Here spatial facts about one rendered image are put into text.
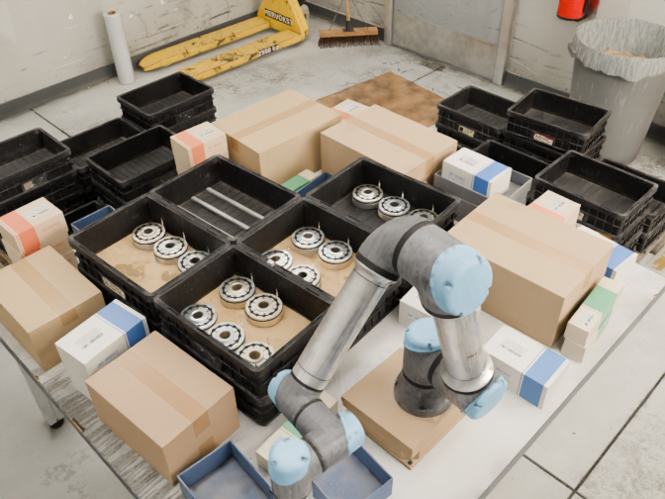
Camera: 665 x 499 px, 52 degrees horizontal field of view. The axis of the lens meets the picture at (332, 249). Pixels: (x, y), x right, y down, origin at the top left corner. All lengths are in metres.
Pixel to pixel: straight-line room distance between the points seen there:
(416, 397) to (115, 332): 0.79
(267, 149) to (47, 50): 2.82
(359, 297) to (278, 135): 1.32
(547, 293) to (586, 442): 0.96
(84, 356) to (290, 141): 1.11
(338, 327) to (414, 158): 1.17
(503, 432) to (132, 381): 0.94
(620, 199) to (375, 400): 1.68
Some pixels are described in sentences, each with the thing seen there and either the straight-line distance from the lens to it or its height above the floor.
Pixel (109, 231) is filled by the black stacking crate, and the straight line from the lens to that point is 2.19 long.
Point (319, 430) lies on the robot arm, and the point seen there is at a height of 1.09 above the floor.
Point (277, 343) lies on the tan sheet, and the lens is 1.81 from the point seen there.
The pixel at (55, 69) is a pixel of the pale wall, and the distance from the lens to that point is 5.08.
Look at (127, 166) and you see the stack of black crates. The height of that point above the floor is 0.49.
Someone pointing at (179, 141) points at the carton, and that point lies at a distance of 2.49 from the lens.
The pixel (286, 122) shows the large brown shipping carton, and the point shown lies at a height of 0.90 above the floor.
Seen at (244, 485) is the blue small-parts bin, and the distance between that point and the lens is 1.72.
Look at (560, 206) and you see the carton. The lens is 2.32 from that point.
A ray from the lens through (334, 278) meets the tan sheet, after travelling 1.98.
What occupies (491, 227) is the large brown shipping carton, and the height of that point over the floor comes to 0.90.
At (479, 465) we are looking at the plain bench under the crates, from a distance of 1.76.
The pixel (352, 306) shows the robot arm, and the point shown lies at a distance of 1.29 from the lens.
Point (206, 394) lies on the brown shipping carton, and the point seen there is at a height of 0.86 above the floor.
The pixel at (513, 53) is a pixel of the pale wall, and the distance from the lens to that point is 4.88.
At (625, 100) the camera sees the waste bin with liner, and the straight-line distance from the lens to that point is 3.96.
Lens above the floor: 2.17
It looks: 40 degrees down
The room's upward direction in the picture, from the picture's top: 1 degrees counter-clockwise
